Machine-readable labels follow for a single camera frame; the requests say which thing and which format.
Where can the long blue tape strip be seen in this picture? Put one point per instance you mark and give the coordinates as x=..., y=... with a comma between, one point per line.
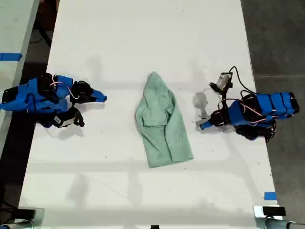
x=10, y=57

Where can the short blue tape strip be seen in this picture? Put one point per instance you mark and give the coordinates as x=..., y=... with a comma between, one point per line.
x=270, y=196

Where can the small black camera box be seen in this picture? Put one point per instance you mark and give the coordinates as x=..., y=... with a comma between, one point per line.
x=64, y=121
x=222, y=82

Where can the short black camera stalk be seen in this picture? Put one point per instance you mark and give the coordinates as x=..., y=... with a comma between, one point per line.
x=223, y=101
x=79, y=117

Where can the pale green T-shirt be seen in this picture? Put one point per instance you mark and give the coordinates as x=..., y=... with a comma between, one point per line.
x=162, y=124

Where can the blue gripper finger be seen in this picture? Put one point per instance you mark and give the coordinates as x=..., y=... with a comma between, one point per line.
x=206, y=125
x=99, y=96

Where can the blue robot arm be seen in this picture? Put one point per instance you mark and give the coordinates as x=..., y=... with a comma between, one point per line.
x=23, y=96
x=274, y=105

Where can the white side table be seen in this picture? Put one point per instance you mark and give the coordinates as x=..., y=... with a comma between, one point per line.
x=14, y=26

